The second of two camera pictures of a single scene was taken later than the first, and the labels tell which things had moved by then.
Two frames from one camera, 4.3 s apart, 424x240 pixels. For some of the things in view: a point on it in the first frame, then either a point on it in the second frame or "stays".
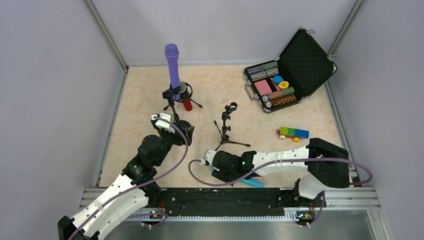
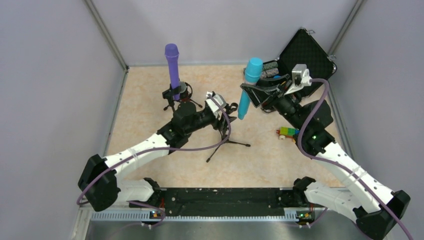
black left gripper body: x=185 y=133 to x=222 y=117
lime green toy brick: x=284 y=130 stays
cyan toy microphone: x=248 y=182 to x=253 y=70
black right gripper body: x=222 y=170 to x=265 y=96
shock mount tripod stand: x=184 y=90 stays
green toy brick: x=291 y=132 stays
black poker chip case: x=303 y=65 stays
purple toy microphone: x=172 y=51 stays
